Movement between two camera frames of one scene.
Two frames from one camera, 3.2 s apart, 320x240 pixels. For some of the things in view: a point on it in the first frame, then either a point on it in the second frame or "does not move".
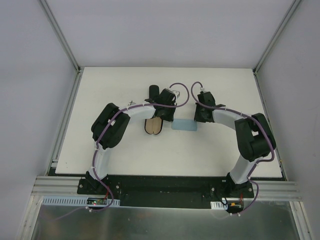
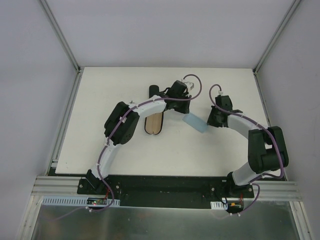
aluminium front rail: [67, 186] does not move
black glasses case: [153, 125] does not move
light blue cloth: [184, 124] -> [195, 122]
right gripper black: [200, 116] -> [213, 117]
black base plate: [138, 192] does not move
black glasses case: [154, 90] does not move
